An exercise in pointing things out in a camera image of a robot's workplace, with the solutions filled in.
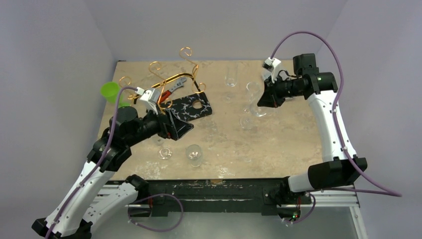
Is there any short ribbed clear goblet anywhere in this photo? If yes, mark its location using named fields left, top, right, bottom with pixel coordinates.
left=186, top=144, right=203, bottom=167

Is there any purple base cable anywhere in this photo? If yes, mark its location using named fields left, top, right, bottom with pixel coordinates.
left=281, top=193, right=317, bottom=226
left=127, top=193, right=184, bottom=233

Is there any black marbled rack base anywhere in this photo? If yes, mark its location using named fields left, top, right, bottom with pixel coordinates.
left=171, top=92, right=212, bottom=121

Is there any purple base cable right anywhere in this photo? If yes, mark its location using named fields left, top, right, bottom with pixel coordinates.
left=281, top=193, right=317, bottom=226

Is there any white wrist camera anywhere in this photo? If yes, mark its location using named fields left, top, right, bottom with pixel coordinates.
left=262, top=57, right=284, bottom=83
left=135, top=87, right=164, bottom=115

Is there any green plastic wine glass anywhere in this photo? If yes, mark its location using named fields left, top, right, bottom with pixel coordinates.
left=100, top=82, right=130, bottom=108

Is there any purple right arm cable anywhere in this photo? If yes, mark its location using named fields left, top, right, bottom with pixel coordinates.
left=270, top=31, right=403, bottom=198

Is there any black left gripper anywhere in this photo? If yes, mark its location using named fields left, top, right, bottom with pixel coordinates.
left=125, top=103, right=193, bottom=146

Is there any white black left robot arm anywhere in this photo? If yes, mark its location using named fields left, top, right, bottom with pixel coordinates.
left=32, top=106, right=194, bottom=239

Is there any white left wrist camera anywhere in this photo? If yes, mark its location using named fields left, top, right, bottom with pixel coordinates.
left=135, top=87, right=164, bottom=115

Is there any clear round wine glass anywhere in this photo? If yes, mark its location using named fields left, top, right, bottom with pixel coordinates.
left=239, top=82, right=269, bottom=130

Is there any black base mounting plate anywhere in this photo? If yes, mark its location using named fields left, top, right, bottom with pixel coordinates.
left=129, top=178, right=312, bottom=219

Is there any clear stemmed glass near left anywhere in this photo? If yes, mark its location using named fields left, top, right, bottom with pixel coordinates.
left=153, top=137, right=173, bottom=160

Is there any clear champagne flute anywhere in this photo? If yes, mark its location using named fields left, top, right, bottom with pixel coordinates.
left=223, top=61, right=238, bottom=104

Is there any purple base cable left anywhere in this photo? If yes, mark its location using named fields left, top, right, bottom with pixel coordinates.
left=127, top=193, right=184, bottom=233

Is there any gold wire wine glass rack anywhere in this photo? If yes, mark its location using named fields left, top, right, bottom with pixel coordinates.
left=118, top=47, right=207, bottom=112

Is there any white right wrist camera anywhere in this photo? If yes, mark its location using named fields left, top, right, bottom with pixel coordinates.
left=262, top=57, right=284, bottom=83

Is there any red handled adjustable wrench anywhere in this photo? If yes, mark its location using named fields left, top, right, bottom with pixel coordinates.
left=158, top=77, right=187, bottom=104

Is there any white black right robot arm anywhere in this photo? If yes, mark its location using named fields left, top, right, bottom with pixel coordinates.
left=257, top=53, right=367, bottom=203

